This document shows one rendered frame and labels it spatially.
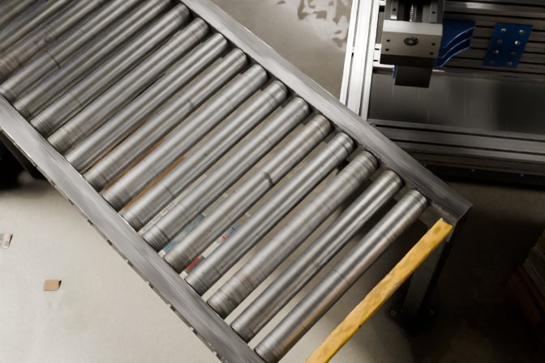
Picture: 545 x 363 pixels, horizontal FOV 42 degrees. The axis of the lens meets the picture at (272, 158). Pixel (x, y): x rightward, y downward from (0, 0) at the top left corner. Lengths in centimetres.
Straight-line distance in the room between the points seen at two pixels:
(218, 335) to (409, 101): 115
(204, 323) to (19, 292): 112
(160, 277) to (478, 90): 127
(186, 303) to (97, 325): 92
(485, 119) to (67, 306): 140
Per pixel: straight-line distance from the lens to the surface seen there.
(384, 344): 217
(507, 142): 220
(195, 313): 138
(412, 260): 137
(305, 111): 154
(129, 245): 145
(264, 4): 275
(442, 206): 144
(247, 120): 153
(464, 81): 232
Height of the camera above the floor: 211
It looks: 62 degrees down
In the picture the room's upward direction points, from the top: 9 degrees counter-clockwise
